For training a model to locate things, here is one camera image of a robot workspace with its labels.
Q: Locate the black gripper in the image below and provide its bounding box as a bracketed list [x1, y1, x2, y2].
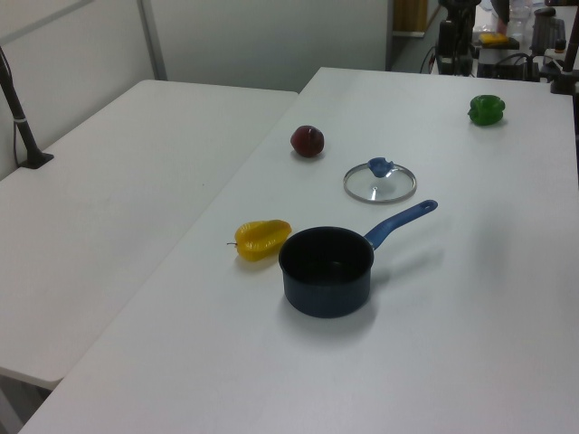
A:
[437, 18, 459, 76]

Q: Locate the glass lid with blue knob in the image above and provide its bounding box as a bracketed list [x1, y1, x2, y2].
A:
[342, 156, 418, 205]

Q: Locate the yellow box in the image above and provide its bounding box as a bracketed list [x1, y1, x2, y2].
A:
[479, 32, 510, 49]

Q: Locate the green plastic bell pepper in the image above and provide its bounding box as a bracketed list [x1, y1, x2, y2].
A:
[467, 94, 507, 127]

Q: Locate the wooden panel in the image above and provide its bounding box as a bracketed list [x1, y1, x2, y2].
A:
[392, 0, 429, 33]

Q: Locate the red plastic apple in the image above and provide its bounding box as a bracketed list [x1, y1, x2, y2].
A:
[289, 124, 326, 159]

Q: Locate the dark blue saucepan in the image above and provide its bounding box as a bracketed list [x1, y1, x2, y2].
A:
[278, 199, 439, 319]

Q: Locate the yellow bell pepper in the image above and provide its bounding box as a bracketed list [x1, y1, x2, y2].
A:
[226, 219, 292, 263]

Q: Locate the white side table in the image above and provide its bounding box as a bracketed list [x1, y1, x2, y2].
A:
[0, 79, 299, 391]

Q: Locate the black camera pole with base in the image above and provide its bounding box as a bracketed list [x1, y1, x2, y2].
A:
[0, 44, 55, 170]

